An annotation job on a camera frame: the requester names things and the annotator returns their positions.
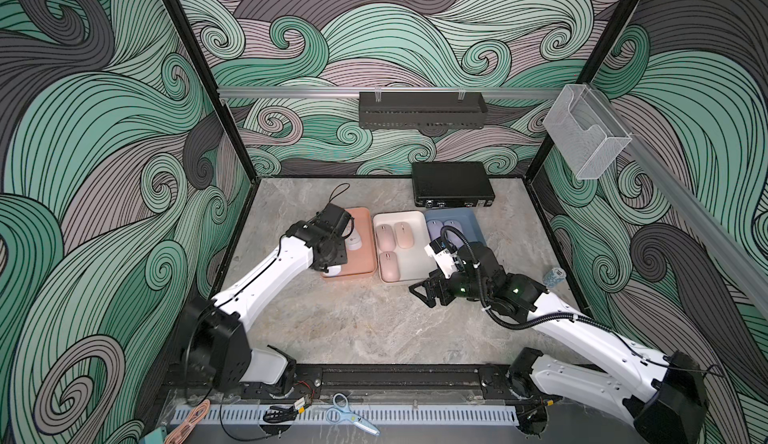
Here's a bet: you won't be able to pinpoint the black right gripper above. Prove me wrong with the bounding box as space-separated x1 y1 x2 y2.
408 263 489 307

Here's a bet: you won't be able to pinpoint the blue storage tray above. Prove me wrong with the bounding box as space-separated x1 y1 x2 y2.
424 208 486 245

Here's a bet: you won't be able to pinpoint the pink storage tray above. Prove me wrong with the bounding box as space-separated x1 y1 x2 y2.
322 207 377 280

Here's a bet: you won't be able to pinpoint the pink mouse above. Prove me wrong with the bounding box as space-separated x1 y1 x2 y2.
375 224 397 252
379 251 401 283

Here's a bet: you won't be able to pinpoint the cream storage tray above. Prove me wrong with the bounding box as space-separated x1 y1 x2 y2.
372 211 436 284

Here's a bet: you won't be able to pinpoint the peach mouse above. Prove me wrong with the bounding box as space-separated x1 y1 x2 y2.
393 222 415 249

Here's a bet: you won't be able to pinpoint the pale blue white mouse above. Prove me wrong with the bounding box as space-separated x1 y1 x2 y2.
323 265 342 278

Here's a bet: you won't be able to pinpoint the purple mouse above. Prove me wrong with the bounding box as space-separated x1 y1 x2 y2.
441 220 463 238
427 220 444 241

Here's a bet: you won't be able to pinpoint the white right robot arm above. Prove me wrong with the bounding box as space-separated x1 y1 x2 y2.
420 238 709 443

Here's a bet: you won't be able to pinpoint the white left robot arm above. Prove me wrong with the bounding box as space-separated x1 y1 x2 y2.
180 210 354 391

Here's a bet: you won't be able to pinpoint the black ribbed briefcase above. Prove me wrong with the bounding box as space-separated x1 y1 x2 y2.
411 162 495 209

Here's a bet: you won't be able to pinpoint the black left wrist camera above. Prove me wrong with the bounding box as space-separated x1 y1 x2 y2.
314 203 352 237

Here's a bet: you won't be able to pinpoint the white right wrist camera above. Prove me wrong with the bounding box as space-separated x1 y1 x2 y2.
424 238 458 279

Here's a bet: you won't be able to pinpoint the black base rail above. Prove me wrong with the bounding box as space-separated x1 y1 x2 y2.
169 364 564 404

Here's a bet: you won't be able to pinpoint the black wall shelf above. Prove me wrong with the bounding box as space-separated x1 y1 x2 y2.
358 91 488 133

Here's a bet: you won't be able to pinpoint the white slotted cable duct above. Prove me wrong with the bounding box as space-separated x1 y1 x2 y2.
169 404 519 426

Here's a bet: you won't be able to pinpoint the clear plastic wall holder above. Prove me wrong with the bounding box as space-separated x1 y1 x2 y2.
543 84 632 181

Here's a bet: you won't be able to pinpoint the blue handled scissors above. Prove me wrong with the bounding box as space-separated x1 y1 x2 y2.
325 393 380 436

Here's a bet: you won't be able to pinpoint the aluminium wall rail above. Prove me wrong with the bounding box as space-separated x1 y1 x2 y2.
217 86 565 103

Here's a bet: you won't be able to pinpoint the orange cable coil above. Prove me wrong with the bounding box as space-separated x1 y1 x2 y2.
161 399 212 444

